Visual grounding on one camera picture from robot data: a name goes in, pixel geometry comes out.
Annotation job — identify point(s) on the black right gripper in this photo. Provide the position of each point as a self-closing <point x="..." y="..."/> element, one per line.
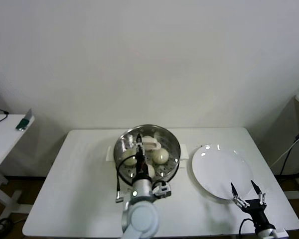
<point x="255" y="210"/>

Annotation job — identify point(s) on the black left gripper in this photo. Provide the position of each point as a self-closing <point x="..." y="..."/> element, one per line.
<point x="142" y="164"/>

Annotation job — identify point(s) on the white steamed baozi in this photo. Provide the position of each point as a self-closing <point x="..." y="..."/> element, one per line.
<point x="148" y="137"/>
<point x="151" y="171"/>
<point x="128" y="159"/>
<point x="160" y="156"/>

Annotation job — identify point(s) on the round glass pot lid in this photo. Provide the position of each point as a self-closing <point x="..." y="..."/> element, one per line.
<point x="152" y="144"/>

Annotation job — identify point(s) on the perforated steel steamer basket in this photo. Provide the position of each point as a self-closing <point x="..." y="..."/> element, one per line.
<point x="184" y="152"/>

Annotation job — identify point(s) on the round white plate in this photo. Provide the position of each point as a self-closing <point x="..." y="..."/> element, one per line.
<point x="214" y="171"/>

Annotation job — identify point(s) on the white desk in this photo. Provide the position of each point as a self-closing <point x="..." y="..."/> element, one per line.
<point x="5" y="134"/>

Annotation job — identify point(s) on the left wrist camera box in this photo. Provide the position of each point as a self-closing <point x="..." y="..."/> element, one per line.
<point x="163" y="189"/>

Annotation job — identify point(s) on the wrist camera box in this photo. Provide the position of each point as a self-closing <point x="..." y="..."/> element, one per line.
<point x="280" y="234"/>
<point x="163" y="189"/>

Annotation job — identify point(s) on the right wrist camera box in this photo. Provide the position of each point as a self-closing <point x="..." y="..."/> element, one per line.
<point x="280" y="234"/>

